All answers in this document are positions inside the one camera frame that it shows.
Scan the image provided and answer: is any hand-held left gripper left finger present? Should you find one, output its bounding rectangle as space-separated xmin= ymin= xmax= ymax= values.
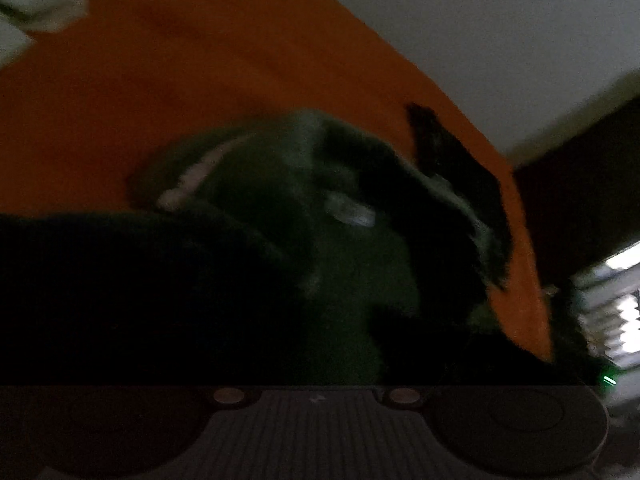
xmin=45 ymin=310 xmax=271 ymax=406

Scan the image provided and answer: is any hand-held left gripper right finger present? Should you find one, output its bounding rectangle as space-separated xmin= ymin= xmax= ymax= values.
xmin=370 ymin=310 xmax=596 ymax=406

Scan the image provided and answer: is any dark green fleece jacket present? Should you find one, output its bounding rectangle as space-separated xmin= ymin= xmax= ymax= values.
xmin=0 ymin=107 xmax=501 ymax=387

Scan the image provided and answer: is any wooden slatted chair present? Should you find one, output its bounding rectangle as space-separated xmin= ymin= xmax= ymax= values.
xmin=575 ymin=260 xmax=640 ymax=361

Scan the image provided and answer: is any dark patterned cloth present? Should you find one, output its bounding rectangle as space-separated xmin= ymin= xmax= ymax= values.
xmin=406 ymin=102 xmax=515 ymax=291

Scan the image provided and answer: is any dark wooden wardrobe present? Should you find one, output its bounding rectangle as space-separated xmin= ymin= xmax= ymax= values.
xmin=512 ymin=72 xmax=640 ymax=291

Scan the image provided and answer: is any orange bed blanket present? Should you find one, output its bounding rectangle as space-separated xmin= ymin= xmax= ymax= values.
xmin=0 ymin=0 xmax=556 ymax=366

